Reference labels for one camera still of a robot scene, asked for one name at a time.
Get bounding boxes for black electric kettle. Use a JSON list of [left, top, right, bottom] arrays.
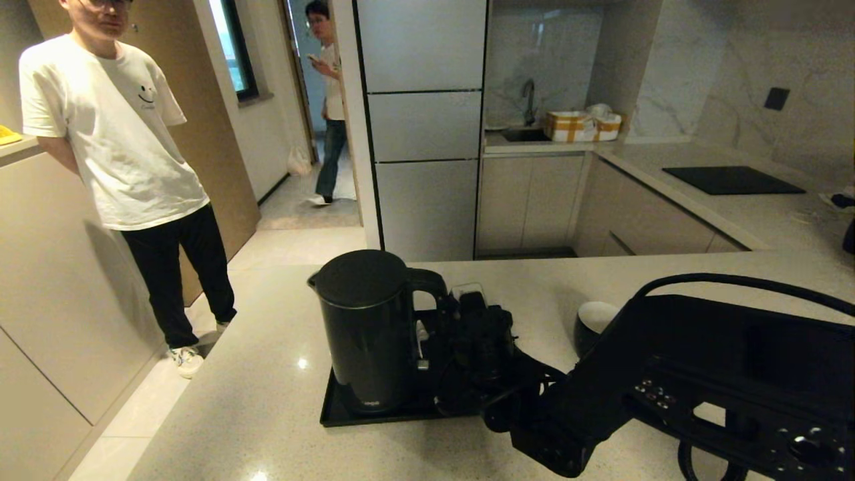
[[307, 250, 448, 415]]

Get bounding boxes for black mug white inside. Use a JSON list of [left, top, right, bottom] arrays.
[[574, 301, 622, 358]]

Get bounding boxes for black rectangular serving tray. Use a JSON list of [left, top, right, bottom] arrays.
[[319, 305, 539, 428]]

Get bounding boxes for beige kitchen counter cabinets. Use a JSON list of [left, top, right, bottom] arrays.
[[476, 137, 855, 260]]

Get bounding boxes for silver refrigerator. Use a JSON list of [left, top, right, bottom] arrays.
[[353, 0, 492, 263]]

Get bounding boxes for white box with yellow tape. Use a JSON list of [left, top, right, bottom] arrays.
[[543, 111, 596, 144], [591, 114, 623, 142]]

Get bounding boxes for metal kitchen faucet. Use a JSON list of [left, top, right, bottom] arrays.
[[520, 79, 537, 129]]

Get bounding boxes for person in blue jeans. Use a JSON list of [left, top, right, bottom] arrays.
[[305, 0, 349, 206]]

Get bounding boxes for light wooden door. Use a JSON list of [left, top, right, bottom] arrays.
[[28, 0, 263, 308]]

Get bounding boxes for black induction cooktop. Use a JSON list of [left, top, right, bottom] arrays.
[[663, 166, 808, 196]]

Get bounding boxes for dark framed window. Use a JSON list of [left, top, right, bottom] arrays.
[[208, 0, 261, 104]]

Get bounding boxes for person in smiley white t-shirt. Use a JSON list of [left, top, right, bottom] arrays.
[[19, 0, 238, 380]]

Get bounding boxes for white storage cabinet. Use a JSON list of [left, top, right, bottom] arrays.
[[0, 134, 176, 481]]

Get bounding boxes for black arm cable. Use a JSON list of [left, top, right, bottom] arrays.
[[631, 273, 855, 318]]

